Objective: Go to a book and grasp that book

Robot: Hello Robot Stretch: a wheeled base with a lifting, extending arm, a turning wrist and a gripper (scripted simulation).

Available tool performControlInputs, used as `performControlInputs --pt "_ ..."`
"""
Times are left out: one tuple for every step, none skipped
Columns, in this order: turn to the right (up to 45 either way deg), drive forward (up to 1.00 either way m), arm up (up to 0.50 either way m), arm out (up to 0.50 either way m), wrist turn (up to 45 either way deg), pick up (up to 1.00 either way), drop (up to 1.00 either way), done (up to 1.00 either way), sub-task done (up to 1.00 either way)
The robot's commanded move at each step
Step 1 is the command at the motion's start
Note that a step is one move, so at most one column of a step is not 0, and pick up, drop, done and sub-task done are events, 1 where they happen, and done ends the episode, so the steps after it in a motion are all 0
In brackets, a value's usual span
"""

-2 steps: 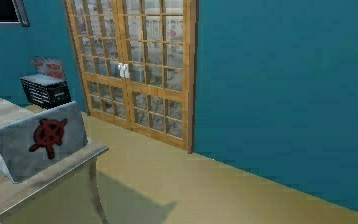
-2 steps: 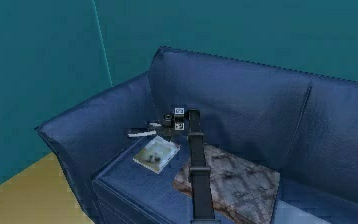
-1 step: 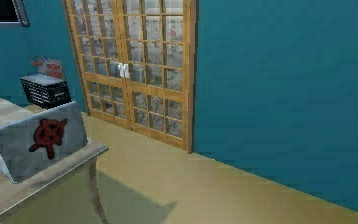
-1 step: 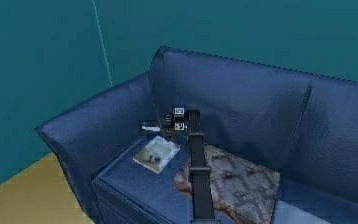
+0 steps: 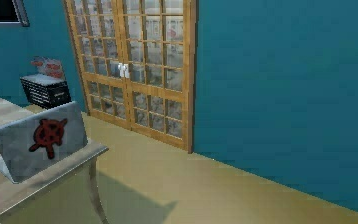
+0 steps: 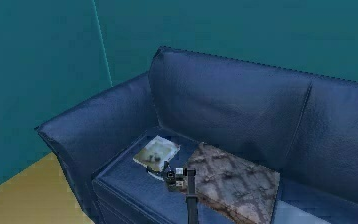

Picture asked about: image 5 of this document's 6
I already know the red and white paper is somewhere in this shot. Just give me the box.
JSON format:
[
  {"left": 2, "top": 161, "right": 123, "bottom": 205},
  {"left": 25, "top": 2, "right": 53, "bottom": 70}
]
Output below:
[{"left": 30, "top": 56, "right": 66, "bottom": 80}]

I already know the grey laptop with red emblem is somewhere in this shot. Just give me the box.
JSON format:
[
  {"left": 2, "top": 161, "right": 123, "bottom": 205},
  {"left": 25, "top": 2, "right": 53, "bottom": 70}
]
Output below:
[{"left": 0, "top": 100, "right": 89, "bottom": 185}]

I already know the wooden glazed double door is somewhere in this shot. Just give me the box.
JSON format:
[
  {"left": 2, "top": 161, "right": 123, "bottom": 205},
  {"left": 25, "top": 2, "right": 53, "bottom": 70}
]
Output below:
[{"left": 62, "top": 0, "right": 198, "bottom": 154}]

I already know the black slatted bin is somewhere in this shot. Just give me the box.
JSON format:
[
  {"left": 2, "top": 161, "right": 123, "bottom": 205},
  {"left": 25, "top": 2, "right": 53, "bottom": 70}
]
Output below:
[{"left": 19, "top": 73, "right": 73, "bottom": 110}]

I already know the pale wooden table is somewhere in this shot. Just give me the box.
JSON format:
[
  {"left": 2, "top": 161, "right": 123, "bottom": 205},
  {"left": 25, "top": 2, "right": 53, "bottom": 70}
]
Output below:
[{"left": 0, "top": 92, "right": 110, "bottom": 224}]

